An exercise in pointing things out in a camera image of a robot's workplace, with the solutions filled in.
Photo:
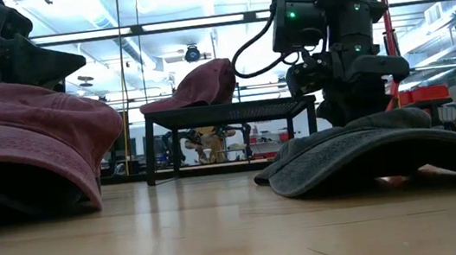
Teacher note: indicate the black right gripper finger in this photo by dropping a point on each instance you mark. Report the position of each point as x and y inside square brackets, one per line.
[352, 108]

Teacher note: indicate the maroon baseball cap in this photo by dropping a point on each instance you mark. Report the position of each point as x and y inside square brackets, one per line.
[205, 84]
[36, 125]

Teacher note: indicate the dark grey baseball cap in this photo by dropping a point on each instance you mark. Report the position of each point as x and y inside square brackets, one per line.
[366, 154]

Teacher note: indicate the dark ceiling disc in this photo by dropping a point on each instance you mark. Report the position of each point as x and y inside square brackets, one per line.
[85, 78]

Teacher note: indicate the red desk lamp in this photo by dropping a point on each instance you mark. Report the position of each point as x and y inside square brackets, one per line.
[387, 16]

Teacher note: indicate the red plastic bin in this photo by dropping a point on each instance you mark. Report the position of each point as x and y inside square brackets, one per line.
[429, 94]

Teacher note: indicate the black storage shelf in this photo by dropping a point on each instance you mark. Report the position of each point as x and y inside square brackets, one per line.
[430, 103]

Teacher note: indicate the black mesh rack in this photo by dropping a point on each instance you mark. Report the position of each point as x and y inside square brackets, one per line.
[226, 114]

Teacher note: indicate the black round spotlight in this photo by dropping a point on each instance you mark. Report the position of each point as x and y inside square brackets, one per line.
[192, 53]

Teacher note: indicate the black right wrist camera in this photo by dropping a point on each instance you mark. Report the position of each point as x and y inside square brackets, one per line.
[306, 76]

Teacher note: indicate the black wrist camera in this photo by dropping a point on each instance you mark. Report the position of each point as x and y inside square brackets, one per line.
[10, 19]
[306, 76]

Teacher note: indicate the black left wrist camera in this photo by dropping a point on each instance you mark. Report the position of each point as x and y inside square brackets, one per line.
[10, 19]

